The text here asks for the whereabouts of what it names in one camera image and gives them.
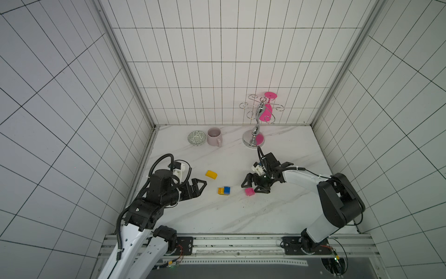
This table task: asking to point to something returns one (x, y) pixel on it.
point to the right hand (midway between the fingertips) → (248, 183)
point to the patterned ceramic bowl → (197, 138)
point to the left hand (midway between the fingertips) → (196, 189)
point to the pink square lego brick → (250, 192)
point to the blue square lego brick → (227, 190)
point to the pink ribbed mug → (214, 136)
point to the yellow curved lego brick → (211, 174)
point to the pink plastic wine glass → (266, 115)
